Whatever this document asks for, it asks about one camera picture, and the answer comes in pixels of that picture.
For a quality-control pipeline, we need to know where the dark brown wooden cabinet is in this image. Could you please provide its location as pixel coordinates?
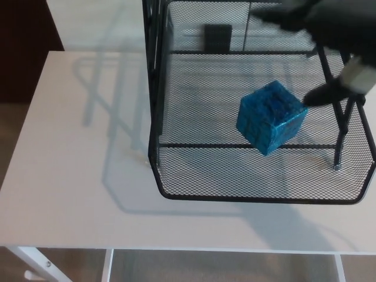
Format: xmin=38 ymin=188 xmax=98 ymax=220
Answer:
xmin=0 ymin=0 xmax=65 ymax=104

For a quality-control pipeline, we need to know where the black mesh file tray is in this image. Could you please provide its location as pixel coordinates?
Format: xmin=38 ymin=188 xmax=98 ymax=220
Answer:
xmin=142 ymin=0 xmax=376 ymax=204

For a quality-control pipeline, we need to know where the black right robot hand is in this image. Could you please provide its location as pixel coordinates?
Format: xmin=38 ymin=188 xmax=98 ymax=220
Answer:
xmin=250 ymin=0 xmax=376 ymax=108

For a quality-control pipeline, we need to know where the blue shiny cube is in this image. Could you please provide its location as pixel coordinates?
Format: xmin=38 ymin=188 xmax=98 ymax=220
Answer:
xmin=236 ymin=79 xmax=309 ymax=156

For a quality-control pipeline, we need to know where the white metal desk frame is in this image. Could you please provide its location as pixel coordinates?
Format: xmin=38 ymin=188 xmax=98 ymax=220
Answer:
xmin=0 ymin=246 xmax=346 ymax=282

